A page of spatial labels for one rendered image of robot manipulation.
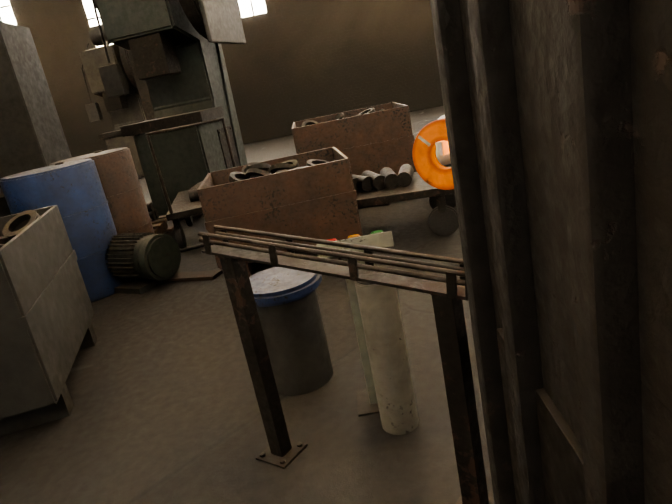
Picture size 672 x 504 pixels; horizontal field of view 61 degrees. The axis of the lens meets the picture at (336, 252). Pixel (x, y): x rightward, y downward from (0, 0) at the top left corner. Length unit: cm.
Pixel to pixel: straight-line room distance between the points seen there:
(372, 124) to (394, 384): 346
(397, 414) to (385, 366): 17
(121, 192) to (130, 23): 217
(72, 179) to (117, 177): 56
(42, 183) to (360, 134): 252
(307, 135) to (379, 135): 62
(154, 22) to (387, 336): 475
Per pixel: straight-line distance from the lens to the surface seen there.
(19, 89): 544
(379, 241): 176
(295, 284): 202
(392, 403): 182
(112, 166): 440
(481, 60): 59
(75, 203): 393
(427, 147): 129
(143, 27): 604
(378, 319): 168
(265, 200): 343
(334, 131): 495
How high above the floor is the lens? 111
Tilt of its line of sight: 17 degrees down
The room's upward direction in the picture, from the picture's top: 11 degrees counter-clockwise
